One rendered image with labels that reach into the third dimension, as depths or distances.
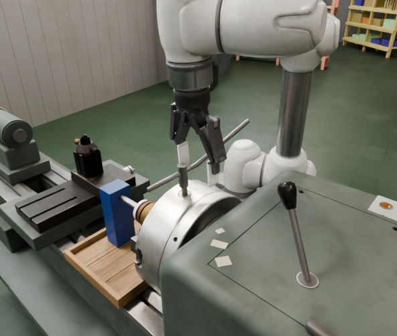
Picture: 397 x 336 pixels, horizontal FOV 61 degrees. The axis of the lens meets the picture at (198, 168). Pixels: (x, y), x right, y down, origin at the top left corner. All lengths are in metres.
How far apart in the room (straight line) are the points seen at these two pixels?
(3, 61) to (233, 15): 4.22
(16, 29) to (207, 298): 4.41
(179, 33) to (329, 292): 0.50
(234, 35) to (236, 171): 0.95
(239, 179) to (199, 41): 0.95
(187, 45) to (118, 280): 0.76
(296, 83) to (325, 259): 0.69
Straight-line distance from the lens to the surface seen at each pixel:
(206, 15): 0.60
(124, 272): 1.14
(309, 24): 0.58
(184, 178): 0.79
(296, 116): 1.27
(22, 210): 1.38
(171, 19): 0.62
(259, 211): 0.75
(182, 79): 0.65
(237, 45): 0.60
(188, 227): 0.76
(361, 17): 11.23
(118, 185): 1.13
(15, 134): 1.71
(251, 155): 1.45
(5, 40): 4.70
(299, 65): 1.15
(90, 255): 1.22
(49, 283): 1.68
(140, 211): 1.00
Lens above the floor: 1.69
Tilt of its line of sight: 29 degrees down
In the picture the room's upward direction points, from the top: straight up
